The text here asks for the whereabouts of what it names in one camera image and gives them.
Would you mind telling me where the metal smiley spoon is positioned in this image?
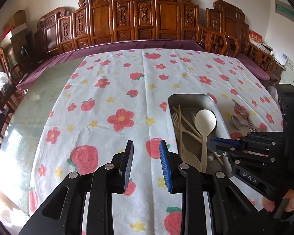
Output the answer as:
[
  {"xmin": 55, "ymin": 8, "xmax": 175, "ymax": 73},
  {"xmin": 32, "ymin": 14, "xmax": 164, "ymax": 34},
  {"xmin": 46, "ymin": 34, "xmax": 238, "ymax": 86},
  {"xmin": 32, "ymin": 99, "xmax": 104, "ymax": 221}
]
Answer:
[{"xmin": 231, "ymin": 115, "xmax": 265, "ymax": 132}]

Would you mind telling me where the white box on side table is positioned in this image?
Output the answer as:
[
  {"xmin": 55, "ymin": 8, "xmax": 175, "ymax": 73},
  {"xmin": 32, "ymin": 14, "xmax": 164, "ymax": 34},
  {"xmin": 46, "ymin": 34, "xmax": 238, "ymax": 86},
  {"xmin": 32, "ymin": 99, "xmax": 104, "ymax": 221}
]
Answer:
[{"xmin": 274, "ymin": 50, "xmax": 288, "ymax": 66}]

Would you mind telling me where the carved wooden armchair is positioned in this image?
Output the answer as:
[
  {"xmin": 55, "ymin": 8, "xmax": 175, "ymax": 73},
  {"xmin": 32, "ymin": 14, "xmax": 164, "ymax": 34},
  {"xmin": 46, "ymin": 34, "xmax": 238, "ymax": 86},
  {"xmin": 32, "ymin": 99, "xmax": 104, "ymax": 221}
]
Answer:
[{"xmin": 205, "ymin": 0, "xmax": 276, "ymax": 75}]

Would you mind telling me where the metal rectangular tray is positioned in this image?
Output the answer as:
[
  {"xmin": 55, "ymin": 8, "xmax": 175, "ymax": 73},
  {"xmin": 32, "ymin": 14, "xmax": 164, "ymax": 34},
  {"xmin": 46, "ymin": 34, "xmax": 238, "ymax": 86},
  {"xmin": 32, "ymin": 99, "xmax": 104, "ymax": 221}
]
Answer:
[{"xmin": 168, "ymin": 93, "xmax": 230, "ymax": 164}]

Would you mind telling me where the person's right hand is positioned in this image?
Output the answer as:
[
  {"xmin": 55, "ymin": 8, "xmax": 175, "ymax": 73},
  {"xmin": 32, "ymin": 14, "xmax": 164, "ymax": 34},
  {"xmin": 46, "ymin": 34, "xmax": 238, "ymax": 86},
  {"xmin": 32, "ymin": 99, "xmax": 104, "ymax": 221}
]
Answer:
[{"xmin": 262, "ymin": 188, "xmax": 294, "ymax": 213}]

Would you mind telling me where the long carved wooden sofa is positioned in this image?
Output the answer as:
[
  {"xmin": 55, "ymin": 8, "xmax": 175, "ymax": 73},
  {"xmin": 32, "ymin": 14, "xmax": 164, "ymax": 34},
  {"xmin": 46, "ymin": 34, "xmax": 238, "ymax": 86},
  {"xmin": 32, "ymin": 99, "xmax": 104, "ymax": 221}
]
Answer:
[{"xmin": 34, "ymin": 0, "xmax": 229, "ymax": 58}]

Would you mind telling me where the white plastic fork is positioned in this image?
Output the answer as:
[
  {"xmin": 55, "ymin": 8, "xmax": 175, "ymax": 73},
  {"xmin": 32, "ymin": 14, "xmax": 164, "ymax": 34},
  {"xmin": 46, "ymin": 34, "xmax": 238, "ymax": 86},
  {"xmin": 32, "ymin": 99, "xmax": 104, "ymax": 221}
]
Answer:
[{"xmin": 171, "ymin": 113, "xmax": 202, "ymax": 144}]

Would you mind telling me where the dark wooden chopstick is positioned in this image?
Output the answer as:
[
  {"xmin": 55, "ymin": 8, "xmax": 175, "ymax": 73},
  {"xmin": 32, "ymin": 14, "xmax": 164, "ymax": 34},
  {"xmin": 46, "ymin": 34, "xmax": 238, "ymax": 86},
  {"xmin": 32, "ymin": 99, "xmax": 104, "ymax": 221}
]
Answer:
[{"xmin": 232, "ymin": 99, "xmax": 253, "ymax": 126}]

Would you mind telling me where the metal fork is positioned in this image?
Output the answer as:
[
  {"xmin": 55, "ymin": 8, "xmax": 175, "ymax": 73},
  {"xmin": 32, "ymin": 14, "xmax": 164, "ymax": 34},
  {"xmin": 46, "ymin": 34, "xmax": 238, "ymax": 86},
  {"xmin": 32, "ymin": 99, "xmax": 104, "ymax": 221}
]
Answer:
[{"xmin": 233, "ymin": 106, "xmax": 257, "ymax": 132}]

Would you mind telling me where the small white plastic spoon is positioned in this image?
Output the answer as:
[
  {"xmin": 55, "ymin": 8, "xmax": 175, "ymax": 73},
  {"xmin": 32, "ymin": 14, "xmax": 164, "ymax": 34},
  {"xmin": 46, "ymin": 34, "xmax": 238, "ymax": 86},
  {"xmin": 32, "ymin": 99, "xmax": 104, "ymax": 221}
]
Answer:
[{"xmin": 178, "ymin": 127, "xmax": 203, "ymax": 173}]

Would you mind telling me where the large white plastic spoon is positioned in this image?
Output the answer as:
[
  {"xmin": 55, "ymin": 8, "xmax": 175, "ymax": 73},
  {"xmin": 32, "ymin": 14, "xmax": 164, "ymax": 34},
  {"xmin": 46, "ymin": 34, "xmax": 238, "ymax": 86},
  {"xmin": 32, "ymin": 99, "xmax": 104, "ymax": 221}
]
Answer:
[{"xmin": 194, "ymin": 109, "xmax": 217, "ymax": 173}]

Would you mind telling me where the strawberry flower tablecloth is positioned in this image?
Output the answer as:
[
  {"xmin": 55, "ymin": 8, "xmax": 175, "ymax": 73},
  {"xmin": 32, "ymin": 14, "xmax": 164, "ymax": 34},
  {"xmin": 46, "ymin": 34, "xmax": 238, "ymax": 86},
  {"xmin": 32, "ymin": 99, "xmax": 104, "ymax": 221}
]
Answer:
[{"xmin": 29, "ymin": 48, "xmax": 283, "ymax": 234}]

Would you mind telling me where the wooden side table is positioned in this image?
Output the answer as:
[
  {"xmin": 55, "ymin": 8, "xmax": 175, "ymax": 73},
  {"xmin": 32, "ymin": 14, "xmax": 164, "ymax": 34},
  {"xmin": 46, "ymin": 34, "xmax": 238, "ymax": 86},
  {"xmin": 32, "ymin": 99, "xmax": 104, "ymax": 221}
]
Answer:
[{"xmin": 270, "ymin": 61, "xmax": 286, "ymax": 84}]

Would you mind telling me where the white wall poster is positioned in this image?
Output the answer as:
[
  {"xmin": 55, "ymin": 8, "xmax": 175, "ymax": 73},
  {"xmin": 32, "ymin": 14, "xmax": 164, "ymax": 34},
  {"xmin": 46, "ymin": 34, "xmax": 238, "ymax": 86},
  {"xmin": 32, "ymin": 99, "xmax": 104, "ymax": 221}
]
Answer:
[{"xmin": 280, "ymin": 58, "xmax": 294, "ymax": 85}]

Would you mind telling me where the red greeting card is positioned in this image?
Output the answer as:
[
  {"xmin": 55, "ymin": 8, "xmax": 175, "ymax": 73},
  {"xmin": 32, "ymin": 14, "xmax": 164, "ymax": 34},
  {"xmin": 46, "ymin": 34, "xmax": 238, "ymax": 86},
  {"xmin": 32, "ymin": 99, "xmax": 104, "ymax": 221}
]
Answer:
[{"xmin": 249, "ymin": 29, "xmax": 262, "ymax": 46}]

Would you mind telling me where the purple armchair cushion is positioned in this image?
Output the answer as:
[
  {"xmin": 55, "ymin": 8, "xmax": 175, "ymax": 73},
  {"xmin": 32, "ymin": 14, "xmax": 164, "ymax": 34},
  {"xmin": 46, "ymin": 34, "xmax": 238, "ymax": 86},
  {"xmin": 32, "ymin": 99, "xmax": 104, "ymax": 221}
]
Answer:
[{"xmin": 237, "ymin": 53, "xmax": 270, "ymax": 81}]

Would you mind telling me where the light bamboo chopstick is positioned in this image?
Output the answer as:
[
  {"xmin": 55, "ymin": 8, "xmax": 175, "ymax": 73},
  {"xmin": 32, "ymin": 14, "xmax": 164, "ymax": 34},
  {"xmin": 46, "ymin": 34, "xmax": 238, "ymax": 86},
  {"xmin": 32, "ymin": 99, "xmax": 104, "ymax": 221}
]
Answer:
[
  {"xmin": 178, "ymin": 105, "xmax": 183, "ymax": 159},
  {"xmin": 172, "ymin": 107, "xmax": 229, "ymax": 170}
]

